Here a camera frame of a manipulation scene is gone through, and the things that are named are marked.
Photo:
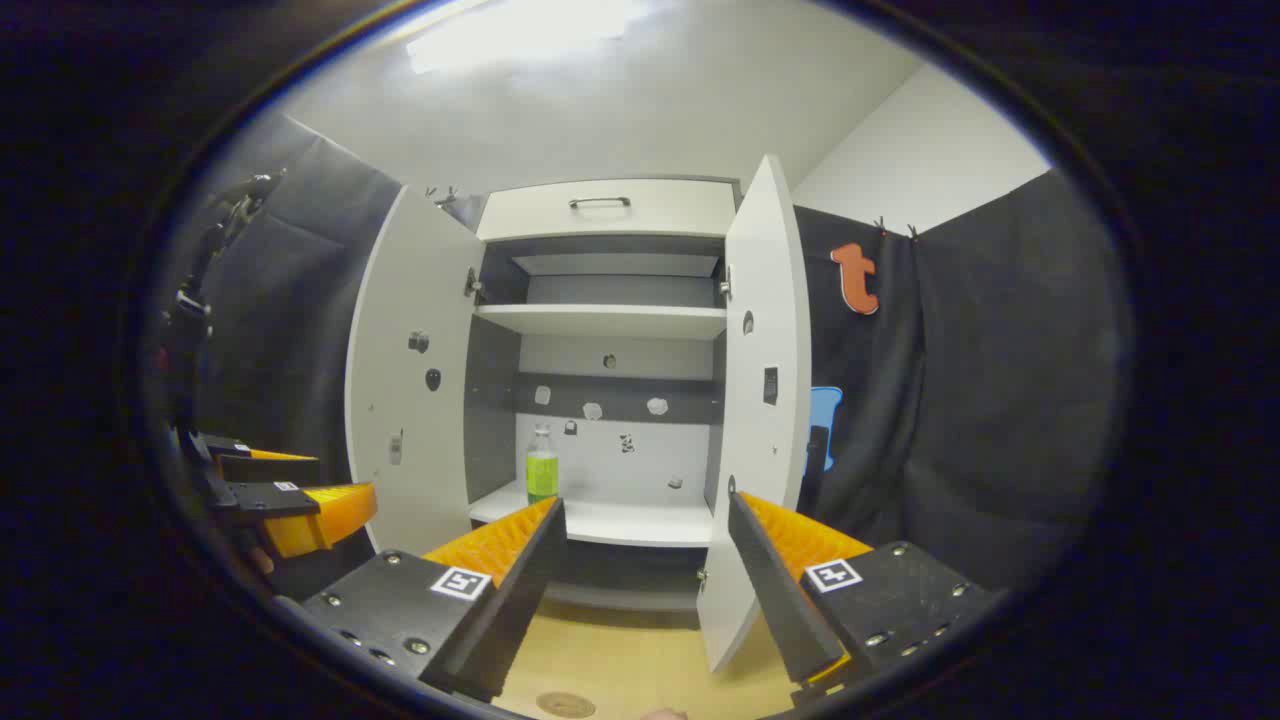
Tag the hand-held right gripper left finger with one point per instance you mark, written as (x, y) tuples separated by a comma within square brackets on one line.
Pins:
[(510, 610)]

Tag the white cabinet drawer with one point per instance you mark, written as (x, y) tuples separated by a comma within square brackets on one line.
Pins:
[(660, 210)]

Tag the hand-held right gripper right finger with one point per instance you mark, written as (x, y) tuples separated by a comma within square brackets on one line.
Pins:
[(785, 610)]

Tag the white cabinet door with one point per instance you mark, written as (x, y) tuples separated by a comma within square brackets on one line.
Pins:
[(765, 330), (410, 400)]

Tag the white cabinet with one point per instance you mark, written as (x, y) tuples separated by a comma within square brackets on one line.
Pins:
[(610, 320)]

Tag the black backdrop cloth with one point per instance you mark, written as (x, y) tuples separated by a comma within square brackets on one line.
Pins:
[(1000, 380)]

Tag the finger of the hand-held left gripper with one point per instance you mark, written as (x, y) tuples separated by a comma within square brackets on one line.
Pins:
[(270, 500), (270, 468)]

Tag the green drink bottle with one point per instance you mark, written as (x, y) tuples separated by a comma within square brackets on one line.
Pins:
[(542, 475)]

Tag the round brown coaster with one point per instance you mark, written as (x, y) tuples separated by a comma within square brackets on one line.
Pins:
[(565, 705)]

